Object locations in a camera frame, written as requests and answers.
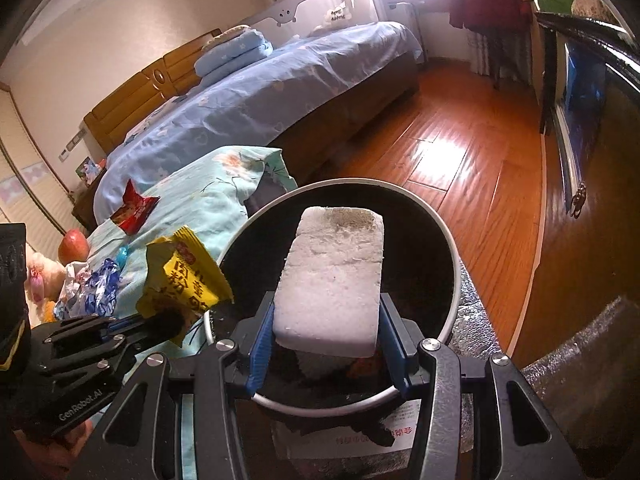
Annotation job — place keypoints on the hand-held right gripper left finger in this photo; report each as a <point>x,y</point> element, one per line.
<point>260,352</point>

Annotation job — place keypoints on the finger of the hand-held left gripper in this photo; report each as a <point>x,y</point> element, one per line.
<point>100,360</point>
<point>125,326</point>

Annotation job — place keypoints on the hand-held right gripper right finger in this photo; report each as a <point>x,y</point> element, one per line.
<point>395,355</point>

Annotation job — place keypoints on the blue toothbrush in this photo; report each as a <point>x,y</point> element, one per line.
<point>123,255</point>

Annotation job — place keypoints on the yellow snack wrapper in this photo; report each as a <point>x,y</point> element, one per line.
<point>185,280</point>

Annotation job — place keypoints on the white foam block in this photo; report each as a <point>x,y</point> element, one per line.
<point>330,280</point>

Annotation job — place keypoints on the black round pan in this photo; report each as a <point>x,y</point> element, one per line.
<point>425,260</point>

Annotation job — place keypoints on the person's left hand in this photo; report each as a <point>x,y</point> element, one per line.
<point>70,442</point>

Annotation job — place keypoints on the crumpled blue white wrapper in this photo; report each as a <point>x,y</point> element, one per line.
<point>97,287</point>

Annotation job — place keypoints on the red yellow mango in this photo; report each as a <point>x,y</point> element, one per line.
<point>73,247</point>

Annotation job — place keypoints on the beige plush toy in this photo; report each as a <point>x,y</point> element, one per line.
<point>42,280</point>

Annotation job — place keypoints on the red snack wrapper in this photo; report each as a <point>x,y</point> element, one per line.
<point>132,210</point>

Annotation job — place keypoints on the dark wooden nightstand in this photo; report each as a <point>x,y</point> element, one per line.
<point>87,200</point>

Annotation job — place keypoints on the teal floral blanket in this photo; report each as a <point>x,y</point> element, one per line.
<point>210,195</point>

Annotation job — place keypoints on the silver foil mat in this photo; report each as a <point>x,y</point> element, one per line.
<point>560,390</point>

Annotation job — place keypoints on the white sliding wardrobe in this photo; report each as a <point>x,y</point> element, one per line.
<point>25,175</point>

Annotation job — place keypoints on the wooden headboard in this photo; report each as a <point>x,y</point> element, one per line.
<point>130,95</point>

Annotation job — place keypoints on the bed with blue sheet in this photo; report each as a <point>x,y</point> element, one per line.
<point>240,105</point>

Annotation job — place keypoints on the folded blue quilt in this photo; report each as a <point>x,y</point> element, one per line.
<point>232,55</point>

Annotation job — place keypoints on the patterned pillow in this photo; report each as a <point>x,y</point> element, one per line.
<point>225,34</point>

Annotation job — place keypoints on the clothes rack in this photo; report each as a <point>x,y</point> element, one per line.
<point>500,55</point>

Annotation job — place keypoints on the dark glossy cabinet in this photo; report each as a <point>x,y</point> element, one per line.
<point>620,125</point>

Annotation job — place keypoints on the white plush cloud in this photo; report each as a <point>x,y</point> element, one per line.
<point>336,12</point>

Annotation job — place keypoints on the photo frame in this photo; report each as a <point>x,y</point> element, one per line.
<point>86,170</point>

